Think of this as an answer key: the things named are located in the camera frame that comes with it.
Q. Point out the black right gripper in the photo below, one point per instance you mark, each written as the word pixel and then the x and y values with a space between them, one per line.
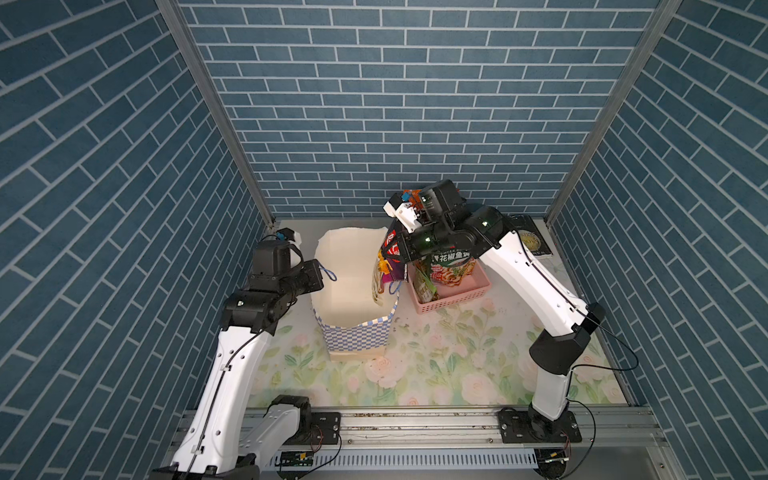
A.
pixel 407 241

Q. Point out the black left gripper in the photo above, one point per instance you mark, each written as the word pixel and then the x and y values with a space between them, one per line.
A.
pixel 312 269

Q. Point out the dark green fish condiment packet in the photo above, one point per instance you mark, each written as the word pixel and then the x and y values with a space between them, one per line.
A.
pixel 450 267

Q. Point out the blue checkered paper bag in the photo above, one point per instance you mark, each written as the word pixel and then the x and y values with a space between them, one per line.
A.
pixel 354 311

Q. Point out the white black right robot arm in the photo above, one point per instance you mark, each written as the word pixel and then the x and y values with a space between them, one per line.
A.
pixel 568 322

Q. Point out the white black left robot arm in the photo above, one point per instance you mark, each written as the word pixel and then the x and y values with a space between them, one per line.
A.
pixel 228 384

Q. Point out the small green condiment packet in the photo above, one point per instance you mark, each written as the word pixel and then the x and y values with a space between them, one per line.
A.
pixel 425 289

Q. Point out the pink perforated plastic basket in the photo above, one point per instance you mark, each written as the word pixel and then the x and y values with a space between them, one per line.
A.
pixel 473 286

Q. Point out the black book with yellow picture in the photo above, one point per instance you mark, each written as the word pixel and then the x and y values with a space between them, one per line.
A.
pixel 531 235

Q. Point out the floral table mat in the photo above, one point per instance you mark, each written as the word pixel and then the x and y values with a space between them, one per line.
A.
pixel 470 354

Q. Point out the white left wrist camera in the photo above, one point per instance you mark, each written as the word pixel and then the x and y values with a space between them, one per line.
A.
pixel 288 234

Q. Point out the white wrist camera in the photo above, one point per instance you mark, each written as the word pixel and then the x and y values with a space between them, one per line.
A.
pixel 288 234
pixel 407 208

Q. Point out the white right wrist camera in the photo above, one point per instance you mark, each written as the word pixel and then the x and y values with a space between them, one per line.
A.
pixel 407 208

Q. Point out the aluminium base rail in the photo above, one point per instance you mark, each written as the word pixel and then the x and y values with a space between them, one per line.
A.
pixel 294 440

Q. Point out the aluminium corner post left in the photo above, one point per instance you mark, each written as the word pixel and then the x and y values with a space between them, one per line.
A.
pixel 173 17

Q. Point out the aluminium corner post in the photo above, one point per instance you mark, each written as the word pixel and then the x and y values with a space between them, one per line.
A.
pixel 657 25
pixel 173 17

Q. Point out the aluminium corner post right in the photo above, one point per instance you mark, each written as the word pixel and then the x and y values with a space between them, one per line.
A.
pixel 657 25

